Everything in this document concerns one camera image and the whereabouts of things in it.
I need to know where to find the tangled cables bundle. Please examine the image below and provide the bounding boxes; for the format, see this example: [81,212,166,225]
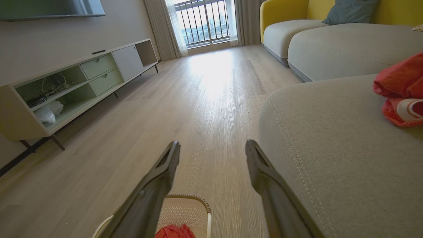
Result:
[26,72,79,108]

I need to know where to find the blue-grey throw cushion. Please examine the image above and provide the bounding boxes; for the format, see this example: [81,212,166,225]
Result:
[322,0,380,26]

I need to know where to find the red garment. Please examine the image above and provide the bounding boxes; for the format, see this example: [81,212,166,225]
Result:
[155,224,196,238]
[373,51,423,128]

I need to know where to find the grey and yellow sofa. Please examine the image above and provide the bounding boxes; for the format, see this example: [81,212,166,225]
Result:
[258,0,423,238]

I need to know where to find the grey pleated window curtain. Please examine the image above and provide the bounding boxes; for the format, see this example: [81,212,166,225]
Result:
[226,0,265,47]
[143,0,189,61]

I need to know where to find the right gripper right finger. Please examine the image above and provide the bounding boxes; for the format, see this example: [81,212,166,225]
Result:
[246,139,326,238]

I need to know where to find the black flat screen television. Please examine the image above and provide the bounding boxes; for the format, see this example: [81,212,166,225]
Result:
[0,0,106,21]

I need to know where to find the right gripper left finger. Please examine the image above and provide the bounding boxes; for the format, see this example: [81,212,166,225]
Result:
[97,141,181,238]

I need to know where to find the dark metal balcony railing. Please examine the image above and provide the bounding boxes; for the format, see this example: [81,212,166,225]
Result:
[174,0,230,46]

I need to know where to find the white and green TV cabinet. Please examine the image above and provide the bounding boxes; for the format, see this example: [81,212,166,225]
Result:
[0,39,159,151]

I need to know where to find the white plastic bag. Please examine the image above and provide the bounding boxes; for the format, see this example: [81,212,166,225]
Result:
[34,100,64,125]

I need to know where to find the cream plastic laundry basket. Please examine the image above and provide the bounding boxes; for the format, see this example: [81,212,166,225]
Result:
[92,194,212,238]

